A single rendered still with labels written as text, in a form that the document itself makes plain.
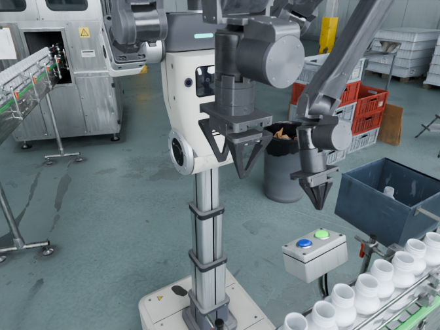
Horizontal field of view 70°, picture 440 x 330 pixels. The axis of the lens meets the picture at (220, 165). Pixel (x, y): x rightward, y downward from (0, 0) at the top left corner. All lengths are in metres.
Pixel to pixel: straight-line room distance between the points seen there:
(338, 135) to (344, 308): 0.33
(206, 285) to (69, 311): 1.06
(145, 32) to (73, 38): 3.24
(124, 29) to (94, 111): 3.42
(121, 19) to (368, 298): 0.72
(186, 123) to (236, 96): 0.52
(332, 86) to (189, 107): 0.39
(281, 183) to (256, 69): 2.43
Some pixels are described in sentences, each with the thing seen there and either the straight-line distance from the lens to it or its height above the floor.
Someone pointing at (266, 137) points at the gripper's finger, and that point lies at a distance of 0.45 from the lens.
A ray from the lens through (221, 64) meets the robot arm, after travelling 0.43.
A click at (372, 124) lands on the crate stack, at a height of 0.30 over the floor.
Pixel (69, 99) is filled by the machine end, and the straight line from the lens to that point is 4.12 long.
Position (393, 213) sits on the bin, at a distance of 1.41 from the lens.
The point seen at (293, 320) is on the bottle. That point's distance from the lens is 0.61.
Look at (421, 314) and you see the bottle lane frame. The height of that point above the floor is 1.00.
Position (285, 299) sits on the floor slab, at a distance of 2.13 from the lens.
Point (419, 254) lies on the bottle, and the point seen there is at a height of 1.15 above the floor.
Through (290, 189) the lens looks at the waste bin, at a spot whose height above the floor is 0.16.
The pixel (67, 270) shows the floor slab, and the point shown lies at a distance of 2.48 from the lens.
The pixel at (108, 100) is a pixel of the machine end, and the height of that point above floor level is 0.54.
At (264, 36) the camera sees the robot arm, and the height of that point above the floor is 1.60.
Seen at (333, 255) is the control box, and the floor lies 1.09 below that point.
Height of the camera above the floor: 1.63
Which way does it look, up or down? 28 degrees down
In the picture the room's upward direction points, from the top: straight up
